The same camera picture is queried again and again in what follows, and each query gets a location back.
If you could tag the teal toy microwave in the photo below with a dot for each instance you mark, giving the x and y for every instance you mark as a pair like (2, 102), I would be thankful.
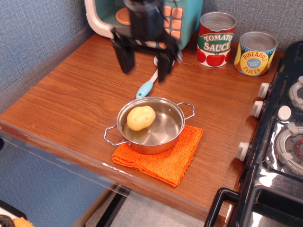
(181, 17)

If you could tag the orange fuzzy object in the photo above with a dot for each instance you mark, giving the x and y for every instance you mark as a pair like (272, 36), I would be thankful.
(21, 222)

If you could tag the stainless steel pot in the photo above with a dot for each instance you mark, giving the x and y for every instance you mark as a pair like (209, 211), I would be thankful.
(162, 134)

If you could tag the white spoon teal handle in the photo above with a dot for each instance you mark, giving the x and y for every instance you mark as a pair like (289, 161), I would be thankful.
(145, 88)

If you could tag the tomato sauce can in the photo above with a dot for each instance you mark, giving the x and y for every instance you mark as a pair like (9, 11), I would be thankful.
(215, 37)

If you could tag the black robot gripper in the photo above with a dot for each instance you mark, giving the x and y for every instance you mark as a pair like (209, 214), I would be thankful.
(146, 34)

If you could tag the orange knitted cloth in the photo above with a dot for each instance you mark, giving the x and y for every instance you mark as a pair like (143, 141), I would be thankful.
(169, 166)

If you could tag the black toy stove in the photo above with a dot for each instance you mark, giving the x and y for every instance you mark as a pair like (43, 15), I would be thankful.
(271, 183)

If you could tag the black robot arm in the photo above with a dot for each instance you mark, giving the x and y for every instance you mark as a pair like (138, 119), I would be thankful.
(146, 34)

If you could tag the yellow potato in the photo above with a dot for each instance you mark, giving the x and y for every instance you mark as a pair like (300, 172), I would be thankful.
(140, 117)

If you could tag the pineapple slices can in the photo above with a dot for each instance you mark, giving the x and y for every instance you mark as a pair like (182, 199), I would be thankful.
(255, 53)

